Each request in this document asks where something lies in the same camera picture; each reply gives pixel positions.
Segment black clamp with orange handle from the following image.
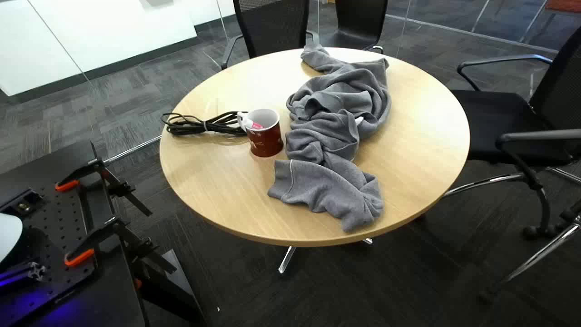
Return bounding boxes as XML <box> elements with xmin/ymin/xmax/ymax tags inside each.
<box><xmin>61</xmin><ymin>216</ymin><xmax>177</xmax><ymax>276</ymax></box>
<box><xmin>52</xmin><ymin>142</ymin><xmax>152</xmax><ymax>218</ymax></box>

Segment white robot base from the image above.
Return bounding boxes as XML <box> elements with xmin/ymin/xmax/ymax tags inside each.
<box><xmin>0</xmin><ymin>213</ymin><xmax>25</xmax><ymax>263</ymax></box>

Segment orange bench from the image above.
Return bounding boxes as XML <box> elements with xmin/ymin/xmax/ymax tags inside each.
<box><xmin>542</xmin><ymin>0</ymin><xmax>581</xmax><ymax>15</ymax></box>

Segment red marker with white end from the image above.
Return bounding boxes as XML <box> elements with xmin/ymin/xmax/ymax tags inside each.
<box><xmin>237</xmin><ymin>109</ymin><xmax>268</xmax><ymax>133</ymax></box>

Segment red mug with white pattern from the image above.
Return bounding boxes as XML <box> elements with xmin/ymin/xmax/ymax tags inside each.
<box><xmin>243</xmin><ymin>107</ymin><xmax>285</xmax><ymax>160</ymax></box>

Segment black coiled cable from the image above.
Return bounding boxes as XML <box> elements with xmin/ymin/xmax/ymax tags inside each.
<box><xmin>159</xmin><ymin>109</ymin><xmax>246</xmax><ymax>138</ymax></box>

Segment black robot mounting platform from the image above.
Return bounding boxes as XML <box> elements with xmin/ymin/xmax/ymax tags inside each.
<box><xmin>0</xmin><ymin>140</ymin><xmax>205</xmax><ymax>327</ymax></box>

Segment black office chair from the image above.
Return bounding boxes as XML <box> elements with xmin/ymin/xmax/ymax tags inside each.
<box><xmin>443</xmin><ymin>24</ymin><xmax>581</xmax><ymax>305</ymax></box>
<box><xmin>219</xmin><ymin>0</ymin><xmax>312</xmax><ymax>69</ymax></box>
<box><xmin>319</xmin><ymin>0</ymin><xmax>390</xmax><ymax>54</ymax></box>

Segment grey fleece garment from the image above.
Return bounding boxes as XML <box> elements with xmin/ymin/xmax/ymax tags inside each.
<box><xmin>266</xmin><ymin>33</ymin><xmax>392</xmax><ymax>234</ymax></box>

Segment chrome table base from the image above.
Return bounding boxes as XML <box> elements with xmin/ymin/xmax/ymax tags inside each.
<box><xmin>276</xmin><ymin>236</ymin><xmax>375</xmax><ymax>276</ymax></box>

